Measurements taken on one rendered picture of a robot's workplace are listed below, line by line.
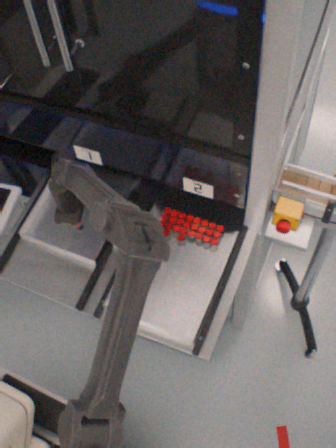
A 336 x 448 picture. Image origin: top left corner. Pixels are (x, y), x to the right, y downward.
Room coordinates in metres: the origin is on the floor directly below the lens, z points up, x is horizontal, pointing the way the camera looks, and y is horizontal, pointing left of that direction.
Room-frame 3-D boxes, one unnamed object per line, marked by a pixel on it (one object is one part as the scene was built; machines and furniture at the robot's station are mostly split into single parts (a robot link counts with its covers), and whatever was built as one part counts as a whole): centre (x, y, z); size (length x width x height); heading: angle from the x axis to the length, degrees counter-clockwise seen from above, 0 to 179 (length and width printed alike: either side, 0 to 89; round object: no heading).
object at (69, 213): (0.74, 0.25, 1.09); 0.10 x 0.07 x 0.07; 166
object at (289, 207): (0.68, -0.33, 0.99); 0.08 x 0.07 x 0.07; 151
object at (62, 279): (0.72, 0.13, 0.87); 0.70 x 0.48 x 0.02; 61
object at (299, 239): (0.71, -0.36, 0.87); 0.14 x 0.13 x 0.02; 151
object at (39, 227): (0.86, 0.25, 0.90); 0.34 x 0.26 x 0.04; 151
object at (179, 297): (0.60, 0.00, 0.90); 0.34 x 0.26 x 0.04; 150
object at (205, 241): (0.69, -0.05, 0.90); 0.18 x 0.02 x 0.05; 60
